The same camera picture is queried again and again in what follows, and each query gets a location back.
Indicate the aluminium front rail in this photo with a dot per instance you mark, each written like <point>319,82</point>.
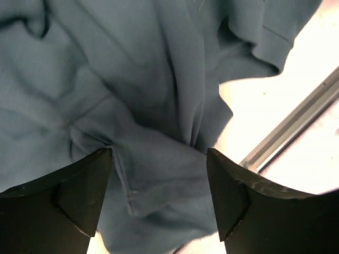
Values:
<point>294,125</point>

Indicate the teal blue t shirt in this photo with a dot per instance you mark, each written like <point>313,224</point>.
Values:
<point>141,78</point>

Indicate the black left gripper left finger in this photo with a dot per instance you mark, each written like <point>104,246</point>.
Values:
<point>56,213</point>

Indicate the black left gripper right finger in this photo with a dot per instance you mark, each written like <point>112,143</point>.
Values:
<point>255,215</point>

